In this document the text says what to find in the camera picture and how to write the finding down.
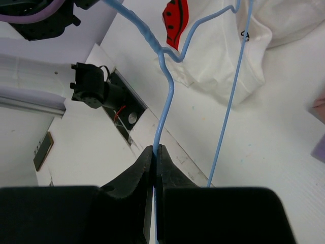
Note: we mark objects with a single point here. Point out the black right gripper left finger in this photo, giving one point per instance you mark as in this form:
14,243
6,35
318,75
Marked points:
129,202

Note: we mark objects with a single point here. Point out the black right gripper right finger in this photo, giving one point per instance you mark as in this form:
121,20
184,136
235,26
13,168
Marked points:
176,205

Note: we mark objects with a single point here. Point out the white red printed t-shirt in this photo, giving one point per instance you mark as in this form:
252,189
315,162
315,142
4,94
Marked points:
226,53

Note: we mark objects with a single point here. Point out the light blue wire hanger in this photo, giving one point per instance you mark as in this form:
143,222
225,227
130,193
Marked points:
150,38

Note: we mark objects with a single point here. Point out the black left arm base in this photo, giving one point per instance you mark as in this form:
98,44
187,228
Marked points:
97,87

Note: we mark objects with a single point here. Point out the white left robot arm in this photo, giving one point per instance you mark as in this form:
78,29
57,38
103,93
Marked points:
39,20

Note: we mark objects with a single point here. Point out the lilac t-shirt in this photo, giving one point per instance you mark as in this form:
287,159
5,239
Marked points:
319,150

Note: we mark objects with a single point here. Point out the pink t-shirt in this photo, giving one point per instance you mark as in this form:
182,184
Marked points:
318,106

